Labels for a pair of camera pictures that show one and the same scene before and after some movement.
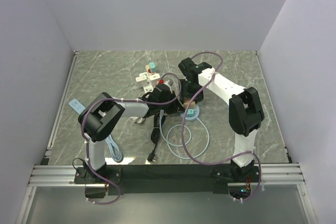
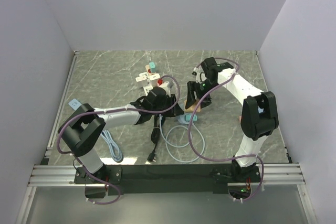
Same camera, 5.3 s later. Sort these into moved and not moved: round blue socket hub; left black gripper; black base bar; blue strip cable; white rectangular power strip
Moved: round blue socket hub
Not moved: blue strip cable; black base bar; left black gripper; white rectangular power strip
